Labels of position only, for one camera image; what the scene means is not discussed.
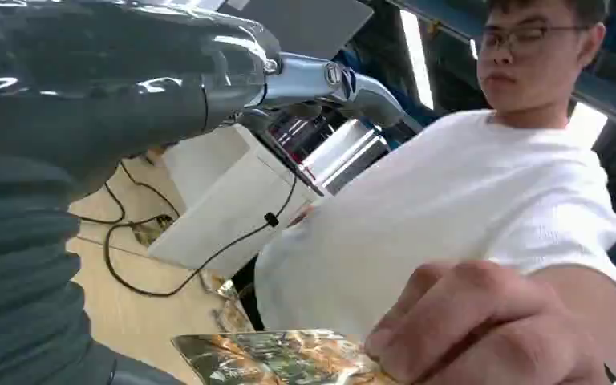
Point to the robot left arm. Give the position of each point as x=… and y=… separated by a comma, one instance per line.
x=21, y=265

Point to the person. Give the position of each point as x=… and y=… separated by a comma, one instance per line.
x=446, y=202

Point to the white desk riser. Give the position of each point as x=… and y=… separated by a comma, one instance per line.
x=223, y=212

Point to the ceiling light strip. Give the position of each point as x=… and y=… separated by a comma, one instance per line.
x=417, y=58

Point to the person's left hand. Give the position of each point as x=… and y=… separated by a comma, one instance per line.
x=478, y=329

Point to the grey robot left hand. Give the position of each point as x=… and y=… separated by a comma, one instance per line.
x=101, y=79

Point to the glossy gold patterned card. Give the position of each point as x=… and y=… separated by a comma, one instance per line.
x=265, y=361

